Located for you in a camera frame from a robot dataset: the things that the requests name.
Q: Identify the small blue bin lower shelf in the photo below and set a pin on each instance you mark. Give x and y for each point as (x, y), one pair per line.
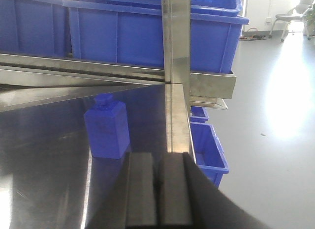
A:
(209, 152)

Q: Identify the large blue bin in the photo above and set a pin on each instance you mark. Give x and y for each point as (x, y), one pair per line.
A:
(133, 35)
(35, 27)

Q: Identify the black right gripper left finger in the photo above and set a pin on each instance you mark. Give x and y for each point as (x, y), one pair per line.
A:
(131, 204)

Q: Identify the small blue bin behind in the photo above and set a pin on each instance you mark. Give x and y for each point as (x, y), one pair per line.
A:
(198, 114)

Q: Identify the large blue bin right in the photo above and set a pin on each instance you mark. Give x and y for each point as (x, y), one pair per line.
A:
(133, 35)

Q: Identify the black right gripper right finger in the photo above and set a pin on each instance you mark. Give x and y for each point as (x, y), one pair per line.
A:
(189, 200)

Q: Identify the stacked blue bin on top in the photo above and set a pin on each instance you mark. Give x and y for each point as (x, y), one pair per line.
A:
(230, 8)

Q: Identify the large blue bin left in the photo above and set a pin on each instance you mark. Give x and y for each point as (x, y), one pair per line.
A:
(35, 27)

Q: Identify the blue bottle-shaped plastic part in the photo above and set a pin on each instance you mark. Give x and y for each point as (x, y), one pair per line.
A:
(107, 127)

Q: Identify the steel shelf rack frame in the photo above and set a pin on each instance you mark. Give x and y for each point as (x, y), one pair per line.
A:
(42, 80)

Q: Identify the grey office chair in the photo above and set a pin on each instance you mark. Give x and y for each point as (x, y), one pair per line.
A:
(303, 12)

